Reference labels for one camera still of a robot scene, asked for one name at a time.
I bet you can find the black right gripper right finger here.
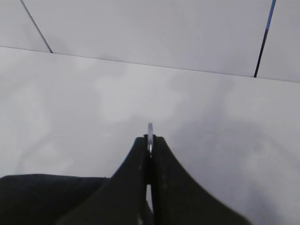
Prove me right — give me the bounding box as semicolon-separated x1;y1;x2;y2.
150;136;250;225

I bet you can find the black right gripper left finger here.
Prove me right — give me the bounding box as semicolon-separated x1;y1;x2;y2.
57;137;154;225

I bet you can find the silver zipper pull ring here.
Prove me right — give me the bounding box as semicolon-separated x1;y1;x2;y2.
147;122;154;158

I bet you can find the navy blue lunch bag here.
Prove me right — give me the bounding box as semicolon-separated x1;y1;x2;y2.
0;174;108;225

